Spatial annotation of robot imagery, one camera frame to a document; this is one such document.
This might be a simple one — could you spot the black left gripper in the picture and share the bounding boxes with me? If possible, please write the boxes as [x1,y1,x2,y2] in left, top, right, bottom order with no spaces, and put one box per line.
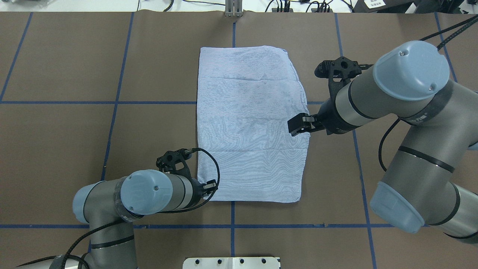
[189,177,217,208]

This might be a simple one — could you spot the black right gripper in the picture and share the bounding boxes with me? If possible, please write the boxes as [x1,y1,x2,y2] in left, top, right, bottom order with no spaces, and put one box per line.
[288,101,359,136]

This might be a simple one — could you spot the light blue striped shirt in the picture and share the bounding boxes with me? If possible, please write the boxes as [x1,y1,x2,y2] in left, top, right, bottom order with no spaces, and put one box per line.
[196,46,310,203]

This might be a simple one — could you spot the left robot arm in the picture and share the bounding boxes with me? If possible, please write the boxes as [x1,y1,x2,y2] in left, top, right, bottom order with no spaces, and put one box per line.
[50,170,220,269]

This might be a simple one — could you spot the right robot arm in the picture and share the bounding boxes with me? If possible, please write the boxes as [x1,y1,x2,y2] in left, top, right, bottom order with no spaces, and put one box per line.
[288,40,478,246]

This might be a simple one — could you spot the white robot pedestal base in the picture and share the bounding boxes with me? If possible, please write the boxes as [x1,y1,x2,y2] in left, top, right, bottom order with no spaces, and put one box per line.
[182,256,282,269]

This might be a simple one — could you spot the aluminium frame post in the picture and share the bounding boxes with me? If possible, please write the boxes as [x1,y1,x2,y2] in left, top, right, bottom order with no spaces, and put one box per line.
[225,0,243,18]

